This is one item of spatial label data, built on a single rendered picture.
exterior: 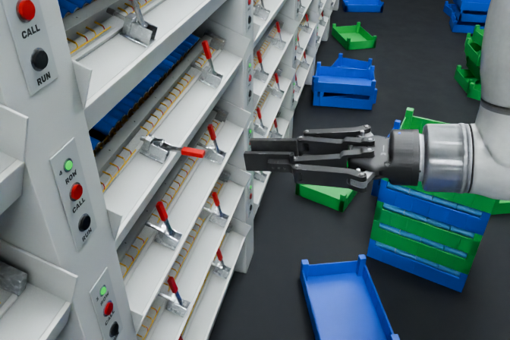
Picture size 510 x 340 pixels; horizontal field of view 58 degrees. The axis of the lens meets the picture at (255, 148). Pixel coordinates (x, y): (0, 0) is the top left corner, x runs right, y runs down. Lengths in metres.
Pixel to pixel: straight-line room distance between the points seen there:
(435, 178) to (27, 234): 0.47
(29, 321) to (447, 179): 0.50
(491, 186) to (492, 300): 1.03
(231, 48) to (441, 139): 0.61
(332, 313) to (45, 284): 1.02
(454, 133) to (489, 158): 0.05
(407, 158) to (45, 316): 0.45
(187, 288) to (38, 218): 0.59
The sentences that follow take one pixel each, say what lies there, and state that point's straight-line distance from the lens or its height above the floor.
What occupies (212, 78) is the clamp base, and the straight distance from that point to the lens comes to 0.94.
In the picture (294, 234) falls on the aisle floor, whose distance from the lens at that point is 1.66.
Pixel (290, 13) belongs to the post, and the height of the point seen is 0.62.
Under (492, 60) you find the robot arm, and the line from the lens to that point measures 0.59.
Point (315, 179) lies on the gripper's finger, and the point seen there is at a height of 0.78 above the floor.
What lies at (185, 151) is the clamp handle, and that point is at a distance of 0.71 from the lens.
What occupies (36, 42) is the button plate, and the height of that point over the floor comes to 1.01.
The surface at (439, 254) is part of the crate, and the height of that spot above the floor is 0.12.
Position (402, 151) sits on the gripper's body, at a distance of 0.61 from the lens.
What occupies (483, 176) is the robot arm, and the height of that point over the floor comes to 0.82.
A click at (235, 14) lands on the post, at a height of 0.83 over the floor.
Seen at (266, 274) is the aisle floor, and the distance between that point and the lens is 1.53.
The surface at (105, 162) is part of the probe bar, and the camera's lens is 0.68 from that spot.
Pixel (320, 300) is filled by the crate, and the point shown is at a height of 0.00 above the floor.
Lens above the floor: 1.15
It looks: 34 degrees down
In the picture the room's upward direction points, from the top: straight up
